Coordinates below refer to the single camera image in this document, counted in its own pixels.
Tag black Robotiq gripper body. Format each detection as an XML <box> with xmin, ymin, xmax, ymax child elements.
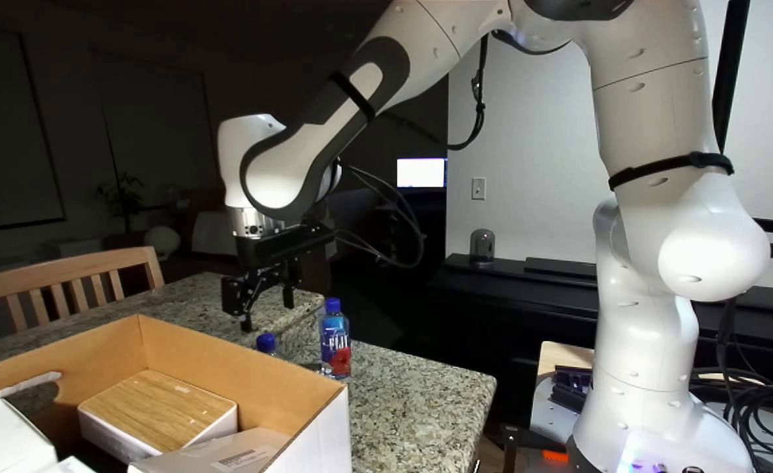
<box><xmin>221</xmin><ymin>227</ymin><xmax>315</xmax><ymax>313</ymax></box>

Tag Fiji water bottle blue cap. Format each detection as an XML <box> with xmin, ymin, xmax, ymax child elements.
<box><xmin>253</xmin><ymin>329</ymin><xmax>285</xmax><ymax>357</ymax></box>
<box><xmin>318</xmin><ymin>297</ymin><xmax>356</xmax><ymax>381</ymax></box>

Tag white box with wooden lid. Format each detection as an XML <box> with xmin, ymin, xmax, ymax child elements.
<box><xmin>76</xmin><ymin>368</ymin><xmax>239</xmax><ymax>468</ymax></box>

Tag large white cardboard box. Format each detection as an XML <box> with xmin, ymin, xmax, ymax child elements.
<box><xmin>0</xmin><ymin>313</ymin><xmax>356</xmax><ymax>473</ymax></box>

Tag white rectangular bin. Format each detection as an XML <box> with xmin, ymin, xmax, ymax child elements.
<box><xmin>189</xmin><ymin>210</ymin><xmax>239</xmax><ymax>256</ymax></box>

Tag brown sofa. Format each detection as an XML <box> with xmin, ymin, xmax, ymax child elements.
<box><xmin>180</xmin><ymin>179</ymin><xmax>338</xmax><ymax>290</ymax></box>

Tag white round pot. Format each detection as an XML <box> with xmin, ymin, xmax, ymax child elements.
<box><xmin>144</xmin><ymin>223</ymin><xmax>185</xmax><ymax>260</ymax></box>

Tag dark potted plant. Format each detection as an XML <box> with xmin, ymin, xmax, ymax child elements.
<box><xmin>96</xmin><ymin>172</ymin><xmax>147</xmax><ymax>239</ymax></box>

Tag glowing computer monitor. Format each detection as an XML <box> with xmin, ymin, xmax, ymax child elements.
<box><xmin>394</xmin><ymin>155</ymin><xmax>451</xmax><ymax>191</ymax></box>

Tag light wooden slat-back chair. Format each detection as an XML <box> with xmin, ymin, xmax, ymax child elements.
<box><xmin>0</xmin><ymin>244</ymin><xmax>169</xmax><ymax>351</ymax></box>

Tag grey glass jar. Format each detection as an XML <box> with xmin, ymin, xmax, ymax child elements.
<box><xmin>468</xmin><ymin>225</ymin><xmax>497</xmax><ymax>264</ymax></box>

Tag black low cabinet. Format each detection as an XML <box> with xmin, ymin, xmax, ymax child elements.
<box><xmin>427</xmin><ymin>250</ymin><xmax>773</xmax><ymax>388</ymax></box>

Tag black flat device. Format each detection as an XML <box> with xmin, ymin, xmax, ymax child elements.
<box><xmin>524</xmin><ymin>255</ymin><xmax>606</xmax><ymax>281</ymax></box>

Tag small light side table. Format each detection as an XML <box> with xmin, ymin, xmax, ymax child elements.
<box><xmin>528</xmin><ymin>338</ymin><xmax>603</xmax><ymax>444</ymax></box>

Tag purple black gadget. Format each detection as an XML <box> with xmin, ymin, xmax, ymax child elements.
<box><xmin>549</xmin><ymin>365</ymin><xmax>595</xmax><ymax>411</ymax></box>

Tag black stand pole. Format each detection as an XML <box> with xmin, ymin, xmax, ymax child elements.
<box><xmin>714</xmin><ymin>0</ymin><xmax>756</xmax><ymax>152</ymax></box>

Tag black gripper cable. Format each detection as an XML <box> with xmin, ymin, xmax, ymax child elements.
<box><xmin>330</xmin><ymin>34</ymin><xmax>495</xmax><ymax>272</ymax></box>

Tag black arm strap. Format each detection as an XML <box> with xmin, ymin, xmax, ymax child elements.
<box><xmin>607</xmin><ymin>150</ymin><xmax>737</xmax><ymax>191</ymax></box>

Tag black cable bundle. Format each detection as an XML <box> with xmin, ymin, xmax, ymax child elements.
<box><xmin>691</xmin><ymin>350</ymin><xmax>773</xmax><ymax>468</ymax></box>

